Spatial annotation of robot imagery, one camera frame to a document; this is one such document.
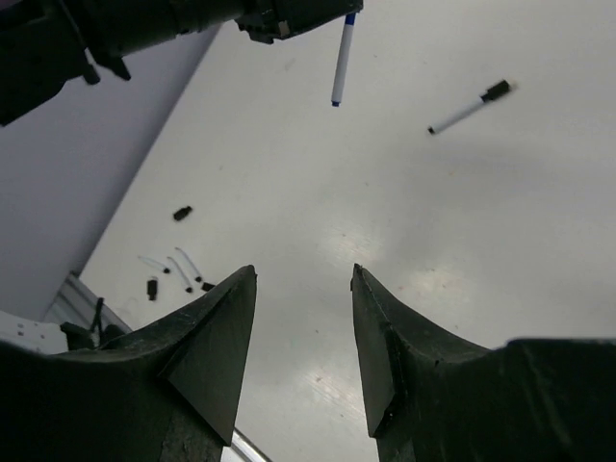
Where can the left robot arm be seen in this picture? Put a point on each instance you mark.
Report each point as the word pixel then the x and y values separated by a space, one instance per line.
pixel 46 43

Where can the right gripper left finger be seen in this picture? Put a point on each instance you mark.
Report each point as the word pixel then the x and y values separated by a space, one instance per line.
pixel 169 391

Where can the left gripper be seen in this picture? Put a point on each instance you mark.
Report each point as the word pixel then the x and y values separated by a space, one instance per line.
pixel 270 20

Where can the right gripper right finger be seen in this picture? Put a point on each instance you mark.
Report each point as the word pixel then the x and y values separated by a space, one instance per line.
pixel 430 395

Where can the white pen black tip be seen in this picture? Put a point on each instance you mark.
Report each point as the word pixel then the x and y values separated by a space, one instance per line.
pixel 440 126

